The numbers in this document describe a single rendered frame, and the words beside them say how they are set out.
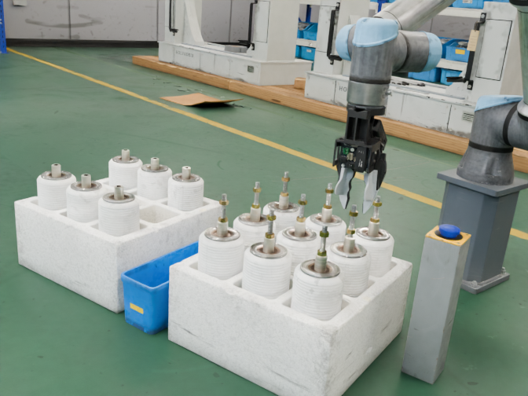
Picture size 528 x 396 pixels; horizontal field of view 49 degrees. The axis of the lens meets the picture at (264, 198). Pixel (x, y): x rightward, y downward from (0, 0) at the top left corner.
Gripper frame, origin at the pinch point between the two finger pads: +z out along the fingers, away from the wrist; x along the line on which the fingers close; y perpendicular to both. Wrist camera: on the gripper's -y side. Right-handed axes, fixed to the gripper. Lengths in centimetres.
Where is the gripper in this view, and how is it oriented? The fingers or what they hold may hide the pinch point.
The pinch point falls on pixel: (356, 203)
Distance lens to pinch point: 116.3
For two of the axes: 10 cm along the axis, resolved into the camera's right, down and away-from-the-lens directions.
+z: -0.7, 9.4, 3.3
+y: -4.5, 2.6, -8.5
